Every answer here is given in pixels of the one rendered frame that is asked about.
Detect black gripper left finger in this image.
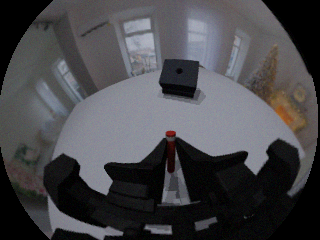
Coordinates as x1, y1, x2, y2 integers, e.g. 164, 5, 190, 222
104, 139, 167, 205

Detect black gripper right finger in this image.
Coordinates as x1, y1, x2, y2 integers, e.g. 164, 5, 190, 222
176, 136, 248, 203

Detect red peg with white band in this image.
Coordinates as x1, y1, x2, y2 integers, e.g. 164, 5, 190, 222
167, 131, 176, 173

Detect dark grey sloped panel with hole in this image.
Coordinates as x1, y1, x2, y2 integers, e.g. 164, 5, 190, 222
159, 59, 200, 99

